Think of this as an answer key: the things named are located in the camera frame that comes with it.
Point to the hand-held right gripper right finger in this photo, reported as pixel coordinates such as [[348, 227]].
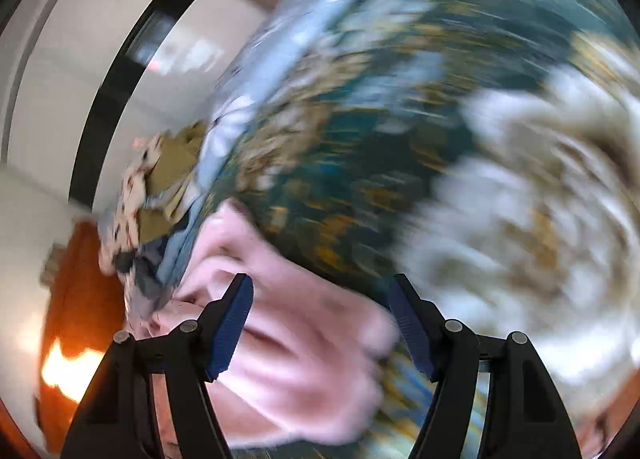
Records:
[[411, 324]]

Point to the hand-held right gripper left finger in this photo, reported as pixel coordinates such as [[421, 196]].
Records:
[[231, 324]]

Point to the pink garment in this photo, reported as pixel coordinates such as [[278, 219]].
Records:
[[300, 339]]

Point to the pile of mixed clothes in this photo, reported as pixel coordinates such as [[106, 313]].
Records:
[[150, 199]]

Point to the teal floral bed cover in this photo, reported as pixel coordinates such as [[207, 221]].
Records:
[[450, 164]]

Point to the light blue floral blanket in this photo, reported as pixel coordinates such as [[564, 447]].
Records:
[[280, 74]]

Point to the orange wooden bed frame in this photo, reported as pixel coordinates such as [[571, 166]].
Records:
[[75, 319]]

